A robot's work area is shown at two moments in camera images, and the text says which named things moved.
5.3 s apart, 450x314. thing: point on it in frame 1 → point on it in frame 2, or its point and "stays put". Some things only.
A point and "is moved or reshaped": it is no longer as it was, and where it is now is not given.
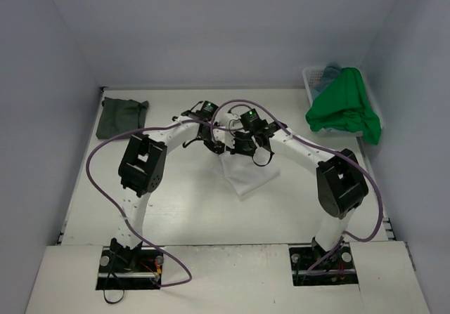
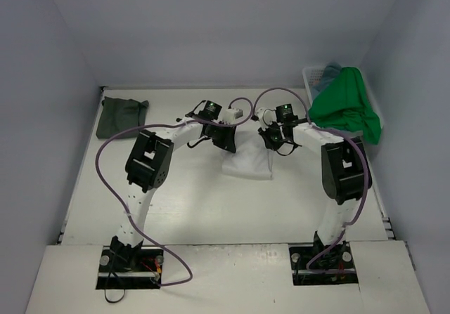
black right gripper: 241,145 → 268,139
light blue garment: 330,72 stays put
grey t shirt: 119,116 stays put
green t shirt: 344,106 stays put
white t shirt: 245,174 is moved or reshaped
